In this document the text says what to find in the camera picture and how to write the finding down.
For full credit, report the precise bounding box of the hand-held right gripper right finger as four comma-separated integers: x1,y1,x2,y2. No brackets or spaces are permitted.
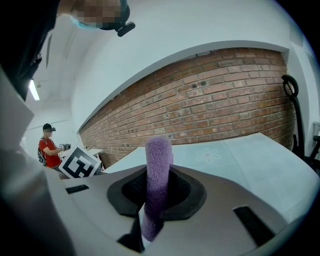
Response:
147,164,288,256

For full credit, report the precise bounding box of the black head-worn camera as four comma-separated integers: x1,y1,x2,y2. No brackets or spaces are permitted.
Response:
109,0,136,38

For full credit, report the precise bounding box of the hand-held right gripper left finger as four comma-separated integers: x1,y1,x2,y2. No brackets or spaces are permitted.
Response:
45,165,147,256

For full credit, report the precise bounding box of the black office chair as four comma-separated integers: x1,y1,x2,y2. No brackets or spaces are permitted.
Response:
281,74,320,177

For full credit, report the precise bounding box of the person's black shirt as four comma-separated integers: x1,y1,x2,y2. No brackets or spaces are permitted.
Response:
0,0,62,102

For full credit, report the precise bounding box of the ceiling light bar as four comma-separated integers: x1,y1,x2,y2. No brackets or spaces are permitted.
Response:
28,79,41,101

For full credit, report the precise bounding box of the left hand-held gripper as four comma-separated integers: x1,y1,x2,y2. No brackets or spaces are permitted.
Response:
58,146,102,180

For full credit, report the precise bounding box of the purple fluffy cloth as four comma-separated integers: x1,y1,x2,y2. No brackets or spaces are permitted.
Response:
141,136,175,243

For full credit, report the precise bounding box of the person's head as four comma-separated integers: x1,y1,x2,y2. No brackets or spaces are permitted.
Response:
56,0,131,31

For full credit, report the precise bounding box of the light blue flower tablecloth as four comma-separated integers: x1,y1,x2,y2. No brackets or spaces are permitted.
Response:
102,132,320,226

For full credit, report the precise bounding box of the blue face mask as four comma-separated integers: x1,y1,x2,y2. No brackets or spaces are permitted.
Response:
69,16,100,30

